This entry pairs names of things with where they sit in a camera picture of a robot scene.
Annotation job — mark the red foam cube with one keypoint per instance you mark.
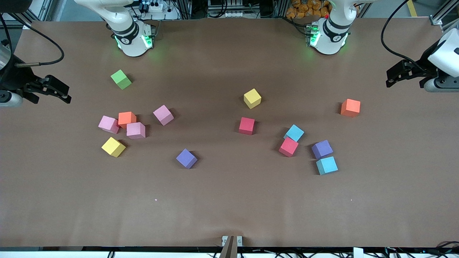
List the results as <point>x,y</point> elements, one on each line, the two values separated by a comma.
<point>246,125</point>
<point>288,147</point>

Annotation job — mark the pink foam cube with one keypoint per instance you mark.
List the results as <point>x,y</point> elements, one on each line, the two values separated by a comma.
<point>163,114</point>
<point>108,124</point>
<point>136,130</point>

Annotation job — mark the orange foam cube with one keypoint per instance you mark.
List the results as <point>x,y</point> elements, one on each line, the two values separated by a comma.
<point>350,107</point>
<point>127,118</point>

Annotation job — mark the metal clamp bracket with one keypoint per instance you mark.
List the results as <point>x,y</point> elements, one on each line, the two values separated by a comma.
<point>232,247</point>

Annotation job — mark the green foam cube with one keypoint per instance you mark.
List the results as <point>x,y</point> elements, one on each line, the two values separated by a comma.
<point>121,79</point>

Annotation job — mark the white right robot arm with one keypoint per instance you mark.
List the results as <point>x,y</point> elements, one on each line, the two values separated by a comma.
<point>132,39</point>

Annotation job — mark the white tag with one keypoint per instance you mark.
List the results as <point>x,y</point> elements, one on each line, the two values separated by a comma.
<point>358,252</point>

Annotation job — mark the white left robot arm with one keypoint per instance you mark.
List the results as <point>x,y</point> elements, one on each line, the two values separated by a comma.
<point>330,39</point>

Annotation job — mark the white power strip with plugs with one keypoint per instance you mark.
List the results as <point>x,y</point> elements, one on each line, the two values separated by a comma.
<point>157,8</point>

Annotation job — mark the aluminium frame profile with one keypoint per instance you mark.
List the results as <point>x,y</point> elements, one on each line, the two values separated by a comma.
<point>21,20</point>
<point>439,18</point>

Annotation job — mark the purple foam cube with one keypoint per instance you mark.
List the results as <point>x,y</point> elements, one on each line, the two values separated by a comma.
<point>322,149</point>
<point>186,158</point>

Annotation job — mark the yellow foam cube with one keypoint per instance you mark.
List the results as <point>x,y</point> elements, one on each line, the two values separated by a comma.
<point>113,147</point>
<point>252,98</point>

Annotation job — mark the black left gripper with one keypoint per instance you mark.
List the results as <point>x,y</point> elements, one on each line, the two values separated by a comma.
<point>425,63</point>

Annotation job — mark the light blue foam cube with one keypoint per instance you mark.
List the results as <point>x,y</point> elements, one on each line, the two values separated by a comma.
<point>294,132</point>
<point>326,165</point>

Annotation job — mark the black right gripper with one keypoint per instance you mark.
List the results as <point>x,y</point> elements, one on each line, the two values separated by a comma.
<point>15,77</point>

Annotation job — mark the bag of orange items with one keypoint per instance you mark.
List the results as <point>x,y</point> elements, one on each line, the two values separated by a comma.
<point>304,9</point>

